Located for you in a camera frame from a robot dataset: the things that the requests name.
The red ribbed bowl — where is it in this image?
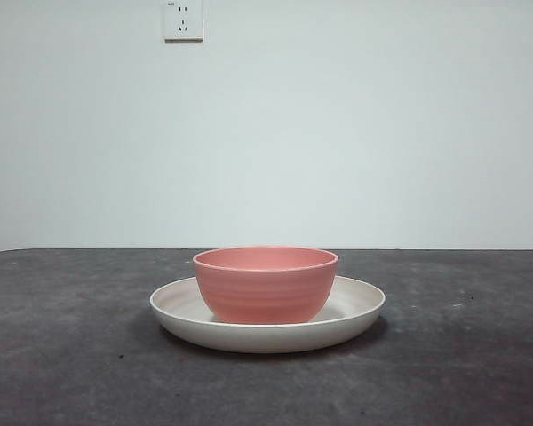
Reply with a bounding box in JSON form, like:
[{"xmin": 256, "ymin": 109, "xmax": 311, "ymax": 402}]
[{"xmin": 192, "ymin": 246, "xmax": 339, "ymax": 325}]

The white round plate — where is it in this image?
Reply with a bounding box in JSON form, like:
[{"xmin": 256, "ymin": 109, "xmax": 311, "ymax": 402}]
[{"xmin": 148, "ymin": 273, "xmax": 387, "ymax": 354}]

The white wall socket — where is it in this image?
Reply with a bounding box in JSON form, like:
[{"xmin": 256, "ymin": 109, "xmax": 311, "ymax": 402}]
[{"xmin": 163, "ymin": 0, "xmax": 204, "ymax": 44}]

